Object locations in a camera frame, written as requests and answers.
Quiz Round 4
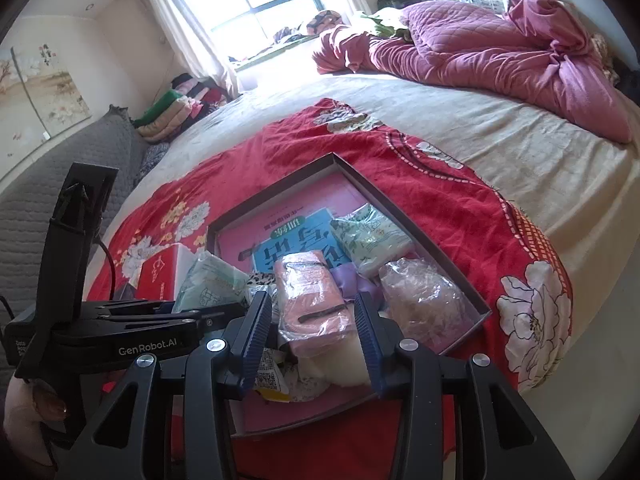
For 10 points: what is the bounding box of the cream plush toy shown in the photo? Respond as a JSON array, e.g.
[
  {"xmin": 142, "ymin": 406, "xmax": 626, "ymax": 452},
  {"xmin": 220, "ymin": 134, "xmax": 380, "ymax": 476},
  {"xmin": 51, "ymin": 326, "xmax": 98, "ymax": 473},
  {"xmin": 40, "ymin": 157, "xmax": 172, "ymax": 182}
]
[{"xmin": 298, "ymin": 333, "xmax": 370, "ymax": 388}]

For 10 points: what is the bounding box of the clear plastic bag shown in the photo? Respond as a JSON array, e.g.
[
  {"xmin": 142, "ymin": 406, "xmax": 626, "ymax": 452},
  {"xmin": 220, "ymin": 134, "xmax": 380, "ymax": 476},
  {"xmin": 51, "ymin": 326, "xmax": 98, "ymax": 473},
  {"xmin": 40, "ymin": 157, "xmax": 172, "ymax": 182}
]
[{"xmin": 378, "ymin": 258, "xmax": 480, "ymax": 353}]

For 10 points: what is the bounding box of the leopard print scrunchie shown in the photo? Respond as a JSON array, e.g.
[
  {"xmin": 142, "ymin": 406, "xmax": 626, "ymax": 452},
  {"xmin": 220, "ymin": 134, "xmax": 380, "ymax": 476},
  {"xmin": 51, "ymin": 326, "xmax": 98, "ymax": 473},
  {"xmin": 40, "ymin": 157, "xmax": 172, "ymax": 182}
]
[{"xmin": 247, "ymin": 272, "xmax": 276, "ymax": 287}]

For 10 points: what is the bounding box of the light green wipes pack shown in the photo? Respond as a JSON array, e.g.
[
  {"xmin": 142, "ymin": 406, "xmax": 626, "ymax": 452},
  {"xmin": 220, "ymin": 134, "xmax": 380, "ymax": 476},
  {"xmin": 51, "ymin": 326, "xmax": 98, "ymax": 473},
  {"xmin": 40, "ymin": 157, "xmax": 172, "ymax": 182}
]
[{"xmin": 171, "ymin": 252, "xmax": 250, "ymax": 313}]

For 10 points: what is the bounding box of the pink packaged item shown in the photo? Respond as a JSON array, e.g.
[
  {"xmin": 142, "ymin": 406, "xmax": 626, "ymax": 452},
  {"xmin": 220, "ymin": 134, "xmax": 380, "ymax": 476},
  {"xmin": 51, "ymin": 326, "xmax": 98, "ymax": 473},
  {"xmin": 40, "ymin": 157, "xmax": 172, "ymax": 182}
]
[{"xmin": 273, "ymin": 250, "xmax": 355, "ymax": 358}]

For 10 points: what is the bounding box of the white dotted scrunchie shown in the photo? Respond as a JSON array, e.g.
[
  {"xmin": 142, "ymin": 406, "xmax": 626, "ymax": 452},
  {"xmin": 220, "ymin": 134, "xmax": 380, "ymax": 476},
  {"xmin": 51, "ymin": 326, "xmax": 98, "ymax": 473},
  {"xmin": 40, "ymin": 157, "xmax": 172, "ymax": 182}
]
[{"xmin": 282, "ymin": 359, "xmax": 331, "ymax": 403}]

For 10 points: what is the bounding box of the person's left hand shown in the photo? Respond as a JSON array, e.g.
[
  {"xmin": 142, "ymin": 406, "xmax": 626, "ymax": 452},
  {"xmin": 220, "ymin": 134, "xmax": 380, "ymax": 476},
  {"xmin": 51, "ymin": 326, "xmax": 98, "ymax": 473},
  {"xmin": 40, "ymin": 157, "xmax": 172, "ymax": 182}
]
[{"xmin": 1, "ymin": 376, "xmax": 67, "ymax": 479}]

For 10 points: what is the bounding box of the purple scrunchie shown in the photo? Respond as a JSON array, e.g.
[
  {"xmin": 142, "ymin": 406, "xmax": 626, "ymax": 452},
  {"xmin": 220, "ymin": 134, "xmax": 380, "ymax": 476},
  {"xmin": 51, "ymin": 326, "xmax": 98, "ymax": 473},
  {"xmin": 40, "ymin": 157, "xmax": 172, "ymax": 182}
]
[{"xmin": 330, "ymin": 262, "xmax": 384, "ymax": 309}]

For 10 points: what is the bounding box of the red tissue box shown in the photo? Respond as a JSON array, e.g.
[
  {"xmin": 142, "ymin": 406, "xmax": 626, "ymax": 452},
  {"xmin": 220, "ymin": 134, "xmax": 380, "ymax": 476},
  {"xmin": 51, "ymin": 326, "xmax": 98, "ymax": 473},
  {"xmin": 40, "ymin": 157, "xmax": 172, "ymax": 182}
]
[{"xmin": 136, "ymin": 243, "xmax": 196, "ymax": 301}]

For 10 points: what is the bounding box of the shallow grey tray box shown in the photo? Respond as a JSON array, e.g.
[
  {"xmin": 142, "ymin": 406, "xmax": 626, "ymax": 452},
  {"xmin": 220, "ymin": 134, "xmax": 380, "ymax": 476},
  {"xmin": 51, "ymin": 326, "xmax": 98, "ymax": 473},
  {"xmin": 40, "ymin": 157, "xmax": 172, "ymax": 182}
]
[{"xmin": 206, "ymin": 153, "xmax": 490, "ymax": 436}]

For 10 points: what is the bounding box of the pink and blue book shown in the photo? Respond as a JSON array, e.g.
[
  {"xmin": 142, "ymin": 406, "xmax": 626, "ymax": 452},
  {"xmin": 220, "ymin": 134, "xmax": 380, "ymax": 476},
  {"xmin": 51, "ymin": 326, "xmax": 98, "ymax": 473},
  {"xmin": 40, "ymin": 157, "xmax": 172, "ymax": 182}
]
[{"xmin": 207, "ymin": 169, "xmax": 372, "ymax": 436}]

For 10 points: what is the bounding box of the grey quilted headboard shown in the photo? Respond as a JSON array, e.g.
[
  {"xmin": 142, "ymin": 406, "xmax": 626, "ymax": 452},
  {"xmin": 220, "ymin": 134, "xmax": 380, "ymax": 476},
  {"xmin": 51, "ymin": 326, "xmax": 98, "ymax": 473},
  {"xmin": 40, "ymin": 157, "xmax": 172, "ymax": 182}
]
[{"xmin": 0, "ymin": 105, "xmax": 146, "ymax": 314}]

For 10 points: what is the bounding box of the red floral blanket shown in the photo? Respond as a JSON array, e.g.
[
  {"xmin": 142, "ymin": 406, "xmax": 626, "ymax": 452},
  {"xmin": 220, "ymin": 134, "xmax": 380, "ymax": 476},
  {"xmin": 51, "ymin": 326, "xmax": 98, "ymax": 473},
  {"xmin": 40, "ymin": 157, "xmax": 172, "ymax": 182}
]
[{"xmin": 108, "ymin": 98, "xmax": 573, "ymax": 479}]

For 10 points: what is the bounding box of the stack of folded clothes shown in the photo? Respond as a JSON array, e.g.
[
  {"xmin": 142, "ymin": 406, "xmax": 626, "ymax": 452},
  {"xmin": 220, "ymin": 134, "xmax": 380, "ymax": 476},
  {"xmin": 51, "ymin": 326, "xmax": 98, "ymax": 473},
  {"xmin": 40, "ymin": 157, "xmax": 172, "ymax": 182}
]
[{"xmin": 132, "ymin": 73, "xmax": 231, "ymax": 144}]

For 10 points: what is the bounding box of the white curtain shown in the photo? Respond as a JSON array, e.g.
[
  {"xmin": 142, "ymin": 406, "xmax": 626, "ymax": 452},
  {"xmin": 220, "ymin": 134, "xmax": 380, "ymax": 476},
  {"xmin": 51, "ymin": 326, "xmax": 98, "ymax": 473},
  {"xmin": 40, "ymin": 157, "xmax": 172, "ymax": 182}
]
[{"xmin": 149, "ymin": 0, "xmax": 242, "ymax": 99}]

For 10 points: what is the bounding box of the pink quilted duvet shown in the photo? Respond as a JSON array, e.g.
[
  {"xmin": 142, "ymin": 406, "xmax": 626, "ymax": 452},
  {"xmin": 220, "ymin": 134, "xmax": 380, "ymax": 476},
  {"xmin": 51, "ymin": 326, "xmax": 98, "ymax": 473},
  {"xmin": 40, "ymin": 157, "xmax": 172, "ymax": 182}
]
[{"xmin": 312, "ymin": 0, "xmax": 632, "ymax": 144}]

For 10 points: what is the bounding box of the black cable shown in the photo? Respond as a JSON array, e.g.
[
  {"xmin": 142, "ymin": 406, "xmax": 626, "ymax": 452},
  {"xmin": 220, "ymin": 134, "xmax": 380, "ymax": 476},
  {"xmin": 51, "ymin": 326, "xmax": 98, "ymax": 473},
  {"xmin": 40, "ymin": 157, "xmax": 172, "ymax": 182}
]
[{"xmin": 94, "ymin": 236, "xmax": 117, "ymax": 302}]

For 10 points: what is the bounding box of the wall painting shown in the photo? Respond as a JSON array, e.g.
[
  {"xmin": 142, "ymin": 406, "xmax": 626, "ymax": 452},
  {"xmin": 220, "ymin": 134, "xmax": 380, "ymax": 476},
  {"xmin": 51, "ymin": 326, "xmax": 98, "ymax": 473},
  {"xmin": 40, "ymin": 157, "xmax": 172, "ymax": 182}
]
[{"xmin": 0, "ymin": 44, "xmax": 92, "ymax": 174}]

